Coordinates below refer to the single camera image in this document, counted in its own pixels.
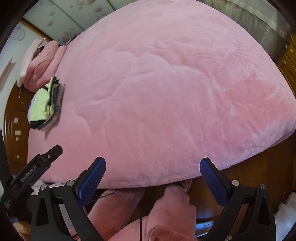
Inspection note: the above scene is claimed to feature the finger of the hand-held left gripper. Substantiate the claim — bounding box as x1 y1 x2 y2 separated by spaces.
43 145 63 164

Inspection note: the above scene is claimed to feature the black cable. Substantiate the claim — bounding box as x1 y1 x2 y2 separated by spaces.
138 187 158 241

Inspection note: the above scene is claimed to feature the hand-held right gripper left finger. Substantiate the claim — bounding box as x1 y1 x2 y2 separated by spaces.
30 157 107 241

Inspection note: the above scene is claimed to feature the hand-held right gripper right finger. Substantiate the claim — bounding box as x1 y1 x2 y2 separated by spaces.
199 158 277 241

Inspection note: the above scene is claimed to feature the pale pink pillow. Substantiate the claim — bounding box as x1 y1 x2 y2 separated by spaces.
17 38 48 87

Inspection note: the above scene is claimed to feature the stack of folded clothes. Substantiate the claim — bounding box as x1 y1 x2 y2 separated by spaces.
28 76 66 133

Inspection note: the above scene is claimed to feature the person's leg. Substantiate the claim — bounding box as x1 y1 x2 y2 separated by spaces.
129 184 197 241
69 188 145 241

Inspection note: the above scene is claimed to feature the yellow wooden cabinet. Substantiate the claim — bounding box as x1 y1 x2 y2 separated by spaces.
276 35 296 93

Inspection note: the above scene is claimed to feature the person's left hand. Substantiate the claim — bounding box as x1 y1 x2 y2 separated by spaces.
13 220 31 235

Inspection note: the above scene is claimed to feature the green and black jacket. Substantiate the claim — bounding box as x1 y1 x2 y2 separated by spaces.
28 76 57 130

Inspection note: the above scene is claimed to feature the pink plush blanket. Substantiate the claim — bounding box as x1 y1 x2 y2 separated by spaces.
25 0 296 189

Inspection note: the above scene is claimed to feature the furry slipper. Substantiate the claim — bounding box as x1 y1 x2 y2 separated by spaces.
170 178 193 194

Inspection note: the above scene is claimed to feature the white crumpled sheet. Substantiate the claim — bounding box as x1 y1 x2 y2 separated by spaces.
274 198 296 234

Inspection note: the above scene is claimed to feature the person's left leg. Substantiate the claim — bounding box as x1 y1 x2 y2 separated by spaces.
69 188 145 241

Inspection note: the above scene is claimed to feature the grey curtain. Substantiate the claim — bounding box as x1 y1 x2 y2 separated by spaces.
231 0 294 44

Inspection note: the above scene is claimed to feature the pink folded quilt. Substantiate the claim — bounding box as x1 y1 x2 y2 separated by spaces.
23 40 67 92

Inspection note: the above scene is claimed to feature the brown wooden headboard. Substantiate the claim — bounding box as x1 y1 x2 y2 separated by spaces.
3 79 47 167

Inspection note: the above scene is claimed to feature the person's right leg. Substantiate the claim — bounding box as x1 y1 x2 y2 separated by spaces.
129 184 197 241

